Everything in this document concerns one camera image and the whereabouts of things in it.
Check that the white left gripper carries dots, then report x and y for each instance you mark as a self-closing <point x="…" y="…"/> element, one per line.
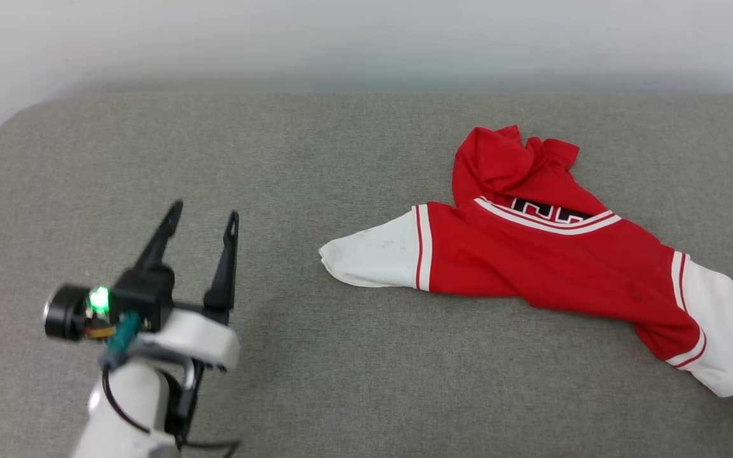
<point x="198" y="337"/>

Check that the red and white jersey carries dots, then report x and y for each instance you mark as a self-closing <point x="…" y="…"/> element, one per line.
<point x="532" y="267"/>

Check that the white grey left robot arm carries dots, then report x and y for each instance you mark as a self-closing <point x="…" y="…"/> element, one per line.
<point x="125" y="407"/>

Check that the grey fabric sofa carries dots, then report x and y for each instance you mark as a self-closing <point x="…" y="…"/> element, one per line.
<point x="341" y="381"/>

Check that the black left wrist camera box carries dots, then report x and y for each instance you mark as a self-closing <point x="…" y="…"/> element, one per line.
<point x="144" y="296"/>

